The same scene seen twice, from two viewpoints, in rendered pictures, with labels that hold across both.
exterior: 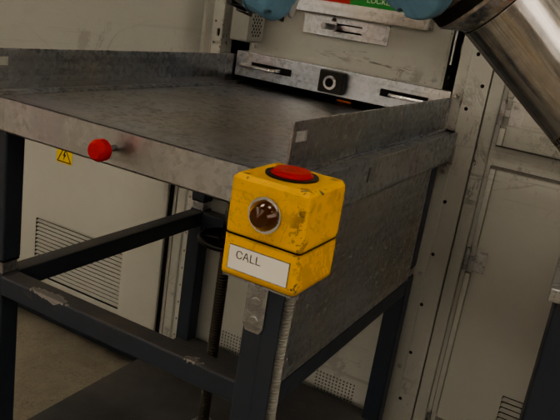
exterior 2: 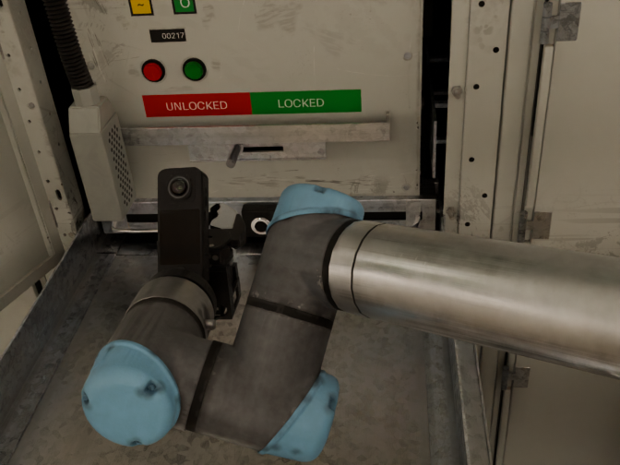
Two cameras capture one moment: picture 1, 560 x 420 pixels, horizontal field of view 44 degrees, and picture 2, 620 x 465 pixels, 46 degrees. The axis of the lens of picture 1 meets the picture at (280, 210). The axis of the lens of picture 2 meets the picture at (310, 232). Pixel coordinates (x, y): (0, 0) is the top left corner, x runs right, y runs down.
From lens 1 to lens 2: 82 cm
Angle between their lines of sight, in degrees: 25
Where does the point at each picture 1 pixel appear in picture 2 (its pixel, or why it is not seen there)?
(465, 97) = (463, 211)
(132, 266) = not seen: outside the picture
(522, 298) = (578, 398)
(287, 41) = not seen: hidden behind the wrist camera
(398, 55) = (347, 165)
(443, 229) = not seen: hidden behind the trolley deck
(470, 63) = (462, 172)
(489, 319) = (542, 423)
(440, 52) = (407, 153)
